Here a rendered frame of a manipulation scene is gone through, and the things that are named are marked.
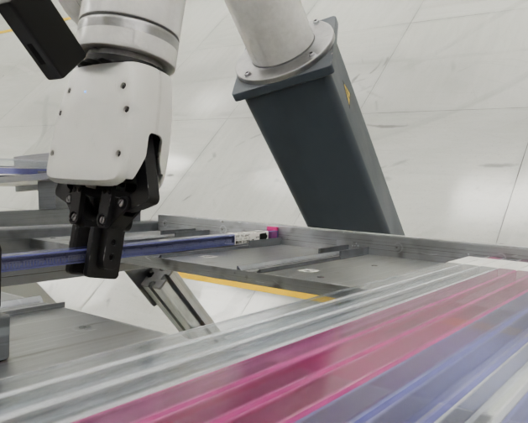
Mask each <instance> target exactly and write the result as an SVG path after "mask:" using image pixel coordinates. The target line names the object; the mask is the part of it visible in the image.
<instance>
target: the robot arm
mask: <svg viewBox="0 0 528 423"><path fill-rule="evenodd" d="M58 1H59V3H60V5H61V7H62V8H63V9H64V10H65V12H66V13H67V15H68V16H69V17H70V18H71V19H72V21H74V22H75V23H76V24H77V31H76V39H77V41H78V42H79V44H80V45H81V47H82V48H83V50H84V51H85V53H86V58H85V59H84V60H83V61H82V62H81V63H80V64H79V65H78V68H75V69H73V71H72V73H71V77H70V79H69V81H68V83H67V86H66V89H65V93H64V96H63V98H62V102H61V104H60V110H59V113H58V117H57V120H56V124H55V131H54V134H53V138H52V143H51V146H50V154H49V159H48V164H47V175H48V177H49V179H50V180H52V181H53V182H55V183H58V185H57V187H56V189H55V194H56V195H57V196H58V197H59V198H60V199H61V200H62V201H64V202H66V204H67V206H68V208H69V210H70V214H69V222H70V224H73V225H72V230H71V240H70V245H69V248H75V247H85V246H87V249H86V258H85V263H80V264H67V265H66V267H65V271H66V273H68V274H81V275H85V276H86V277H88V278H98V279H116V278H117V277H118V273H119V268H120V262H121V257H122V251H123V240H124V235H125V232H127V231H129V230H130V229H131V227H132V224H133V219H134V218H135V217H136V216H137V215H138V214H139V213H140V212H141V210H145V209H147V208H150V207H152V206H155V205H157V204H158V203H159V188H160V187H161V186H162V184H163V181H164V178H165V172H166V168H167V163H168V157H169V150H170V134H171V121H172V85H171V78H170V76H171V75H173V74H174V73H175V68H176V61H177V56H178V50H179V43H180V33H181V27H182V21H183V16H184V10H185V5H186V0H58ZM224 2H225V3H226V5H227V9H228V11H229V12H230V14H231V16H232V18H233V22H234V23H235V25H236V27H237V29H238V32H239V34H240V36H241V38H242V40H243V43H244V45H245V47H246V50H245V51H244V52H243V53H242V54H241V56H240V57H239V58H238V61H237V64H236V67H235V70H236V73H237V75H238V78H239V79H240V80H241V81H243V82H244V83H247V84H251V85H265V84H270V83H275V82H278V81H283V80H285V79H288V78H290V77H292V76H295V75H298V74H299V73H301V72H302V71H305V70H307V69H308V68H310V67H311V66H313V65H314V64H315V63H316V62H318V61H319V60H320V59H321V58H322V57H323V56H324V55H326V54H327V52H328V51H329V50H330V48H331V47H332V45H333V43H334V40H335V34H334V31H333V28H332V26H331V25H330V24H329V23H326V22H323V21H319V19H314V20H308V18H307V16H306V12H305V10H304V8H303V5H302V3H301V0H224ZM89 196H91V197H93V202H92V203H91V200H90V198H89ZM116 197H117V198H119V199H118V201H117V202H116V203H115V204H114V202H115V198H116Z"/></svg>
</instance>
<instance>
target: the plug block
mask: <svg viewBox="0 0 528 423"><path fill-rule="evenodd" d="M0 14H1V15H2V16H3V18H4V20H5V21H6V22H7V24H8V26H9V27H10V28H11V30H12V31H13V32H14V33H15V35H16V36H17V37H18V39H19V41H20V42H21V43H22V45H23V46H24V48H25V49H26V50H27V51H28V52H29V54H30V56H31V57H32V58H33V60H34V62H35V63H36V64H37V66H38V67H39V68H40V69H41V71H42V72H43V74H44V75H45V77H46V78H47V79H48V80H58V79H63V78H65V77H66V76H67V75H68V74H69V73H70V72H71V71H72V70H73V69H74V68H75V67H77V66H78V65H79V64H80V63H81V62H82V61H83V60H84V59H85V58H86V53H85V51H84V50H83V48H82V47H81V45H80V44H79V42H78V41H77V39H76V37H75V36H74V34H73V33H72V32H71V30H70V29H69V27H68V25H67V24H66V22H65V20H64V19H63V18H62V17H61V15H60V13H59V12H58V10H57V9H56V7H55V5H54V4H53V3H52V1H51V0H0Z"/></svg>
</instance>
